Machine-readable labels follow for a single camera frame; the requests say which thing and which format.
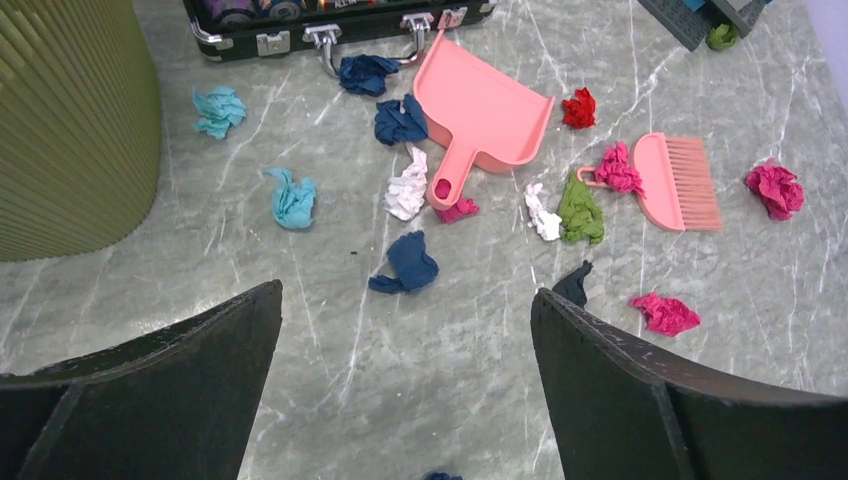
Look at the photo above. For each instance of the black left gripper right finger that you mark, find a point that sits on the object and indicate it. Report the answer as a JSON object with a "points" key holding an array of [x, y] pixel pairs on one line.
{"points": [[624, 408]]}

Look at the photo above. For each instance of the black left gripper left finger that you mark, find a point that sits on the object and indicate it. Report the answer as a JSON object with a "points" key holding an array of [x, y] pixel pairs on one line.
{"points": [[176, 403]]}

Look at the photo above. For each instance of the pink hand brush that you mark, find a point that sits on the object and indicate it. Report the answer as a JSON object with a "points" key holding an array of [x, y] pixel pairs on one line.
{"points": [[679, 189]]}

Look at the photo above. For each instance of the pink plastic dustpan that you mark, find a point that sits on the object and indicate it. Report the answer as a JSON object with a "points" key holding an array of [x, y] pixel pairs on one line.
{"points": [[480, 115]]}

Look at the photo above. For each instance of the black paper scrap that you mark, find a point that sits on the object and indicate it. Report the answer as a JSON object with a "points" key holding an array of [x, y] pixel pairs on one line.
{"points": [[571, 286]]}

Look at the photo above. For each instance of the green paper scrap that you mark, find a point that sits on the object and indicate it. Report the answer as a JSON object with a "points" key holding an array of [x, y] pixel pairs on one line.
{"points": [[582, 218], [722, 37]]}

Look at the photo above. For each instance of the dark blue paper scrap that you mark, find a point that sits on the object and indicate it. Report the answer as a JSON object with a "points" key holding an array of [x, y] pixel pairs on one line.
{"points": [[413, 267], [366, 74], [399, 121], [441, 476]]}

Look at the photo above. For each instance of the white paper scrap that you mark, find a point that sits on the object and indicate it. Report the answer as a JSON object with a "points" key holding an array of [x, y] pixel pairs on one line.
{"points": [[405, 195], [546, 224]]}

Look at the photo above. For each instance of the light blue paper scrap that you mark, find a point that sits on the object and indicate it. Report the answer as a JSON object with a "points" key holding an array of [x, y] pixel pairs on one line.
{"points": [[291, 202], [219, 110]]}

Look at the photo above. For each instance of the olive green waste basket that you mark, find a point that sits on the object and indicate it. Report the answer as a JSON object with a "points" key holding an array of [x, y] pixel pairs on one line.
{"points": [[81, 127]]}

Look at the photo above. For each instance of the red paper scrap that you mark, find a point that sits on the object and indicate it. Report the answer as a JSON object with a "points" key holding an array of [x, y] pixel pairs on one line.
{"points": [[579, 110]]}

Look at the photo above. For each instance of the black poker chip case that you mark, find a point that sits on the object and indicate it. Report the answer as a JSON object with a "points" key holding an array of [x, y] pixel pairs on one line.
{"points": [[239, 30]]}

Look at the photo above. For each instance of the grey toy brick baseplate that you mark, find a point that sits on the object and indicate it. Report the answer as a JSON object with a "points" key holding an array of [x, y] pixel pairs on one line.
{"points": [[689, 22]]}

